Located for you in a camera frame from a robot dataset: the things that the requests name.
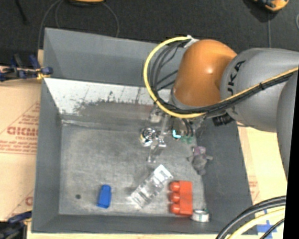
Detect shiny round metal object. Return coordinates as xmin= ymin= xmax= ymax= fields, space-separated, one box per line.
xmin=139 ymin=127 xmax=160 ymax=148

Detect purple-grey toy animal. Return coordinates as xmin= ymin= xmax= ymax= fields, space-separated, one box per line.
xmin=186 ymin=145 xmax=215 ymax=177

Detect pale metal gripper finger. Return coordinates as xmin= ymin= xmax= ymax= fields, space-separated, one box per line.
xmin=147 ymin=139 xmax=168 ymax=165

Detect grey metal bin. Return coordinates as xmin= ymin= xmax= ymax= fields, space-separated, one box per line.
xmin=25 ymin=27 xmax=269 ymax=239

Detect clear plastic bottle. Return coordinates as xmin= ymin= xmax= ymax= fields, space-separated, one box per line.
xmin=129 ymin=161 xmax=175 ymax=212

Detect blue block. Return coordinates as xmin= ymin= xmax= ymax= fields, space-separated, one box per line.
xmin=96 ymin=184 xmax=113 ymax=209

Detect black cylinder on white bracket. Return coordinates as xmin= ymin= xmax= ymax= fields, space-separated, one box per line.
xmin=195 ymin=109 xmax=236 ymax=129

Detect orange-red toy brick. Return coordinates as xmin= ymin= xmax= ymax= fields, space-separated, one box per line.
xmin=165 ymin=179 xmax=196 ymax=217

